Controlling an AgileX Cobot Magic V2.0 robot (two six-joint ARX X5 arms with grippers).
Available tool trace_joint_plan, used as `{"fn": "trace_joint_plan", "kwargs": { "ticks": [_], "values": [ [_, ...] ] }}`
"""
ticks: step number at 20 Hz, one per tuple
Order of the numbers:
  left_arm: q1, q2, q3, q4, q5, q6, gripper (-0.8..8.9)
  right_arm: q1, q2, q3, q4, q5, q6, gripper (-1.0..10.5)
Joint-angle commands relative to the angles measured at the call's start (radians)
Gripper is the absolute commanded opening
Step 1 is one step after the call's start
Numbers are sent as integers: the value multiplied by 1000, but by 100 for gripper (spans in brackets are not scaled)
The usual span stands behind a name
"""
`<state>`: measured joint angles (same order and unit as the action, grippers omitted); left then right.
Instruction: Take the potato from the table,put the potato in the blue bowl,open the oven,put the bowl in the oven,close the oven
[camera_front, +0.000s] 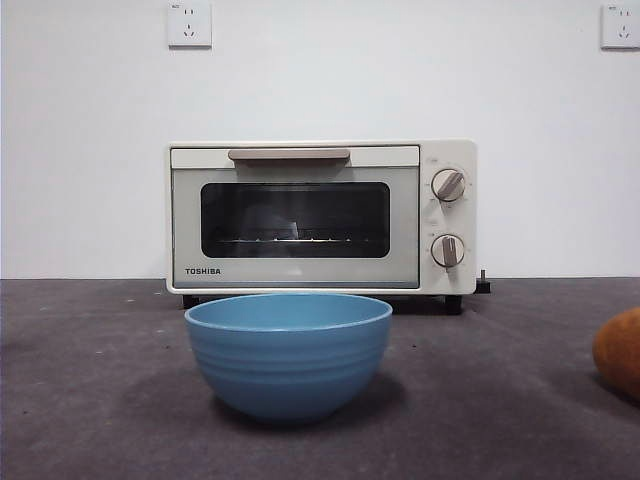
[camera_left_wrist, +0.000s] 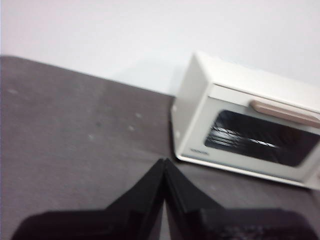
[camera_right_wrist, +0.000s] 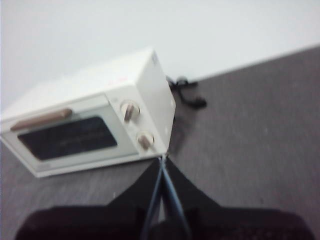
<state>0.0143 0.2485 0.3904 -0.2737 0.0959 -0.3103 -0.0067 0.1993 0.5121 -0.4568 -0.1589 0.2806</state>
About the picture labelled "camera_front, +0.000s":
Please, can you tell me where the oven door with beige handle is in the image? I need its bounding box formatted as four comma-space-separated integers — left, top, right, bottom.
169, 144, 421, 290

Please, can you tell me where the blue bowl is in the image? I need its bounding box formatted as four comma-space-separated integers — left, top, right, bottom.
183, 292, 395, 426

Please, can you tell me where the beige oven knob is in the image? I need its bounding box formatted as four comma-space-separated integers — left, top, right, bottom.
430, 168, 467, 203
430, 233, 466, 268

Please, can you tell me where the white toaster oven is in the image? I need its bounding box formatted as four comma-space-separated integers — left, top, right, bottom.
165, 138, 479, 316

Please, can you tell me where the metal wire oven rack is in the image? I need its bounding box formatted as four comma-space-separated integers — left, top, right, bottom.
217, 234, 371, 247

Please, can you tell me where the white wall socket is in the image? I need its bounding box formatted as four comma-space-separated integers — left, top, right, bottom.
600, 3, 640, 51
167, 1, 213, 50

